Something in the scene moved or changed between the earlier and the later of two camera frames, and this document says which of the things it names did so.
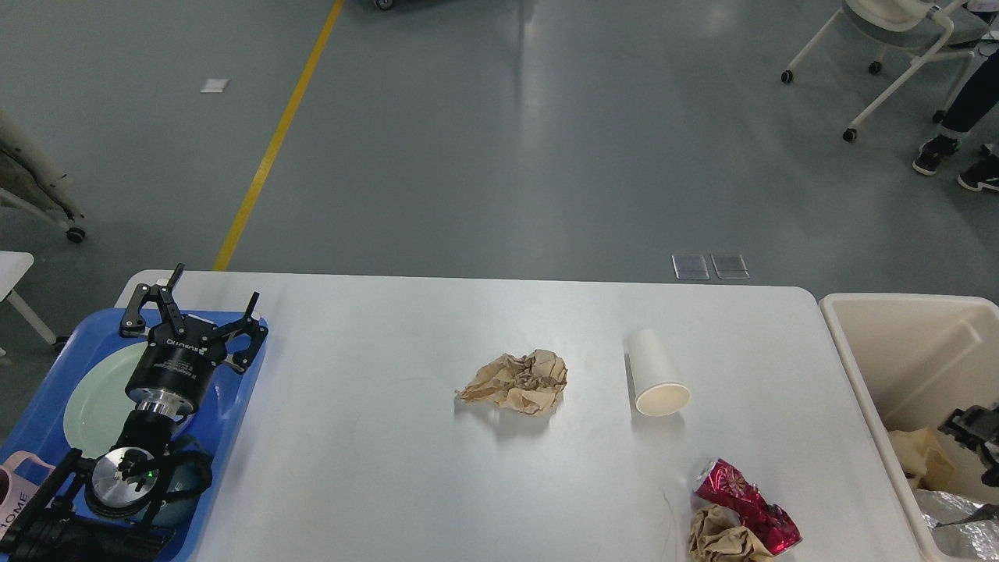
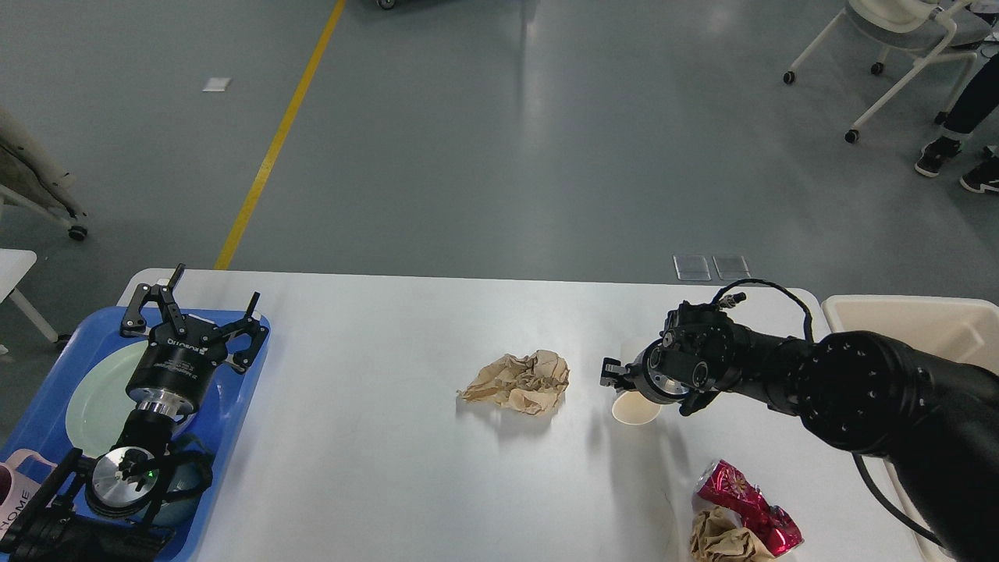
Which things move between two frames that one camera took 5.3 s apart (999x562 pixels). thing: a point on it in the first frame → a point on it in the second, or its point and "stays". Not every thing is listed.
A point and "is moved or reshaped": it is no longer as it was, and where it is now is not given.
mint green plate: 99,403 stays
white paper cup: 654,372 is moved or reshaped
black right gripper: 977,428 → 664,373
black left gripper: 172,375 stays
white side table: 13,267 stays
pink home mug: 15,492 stays
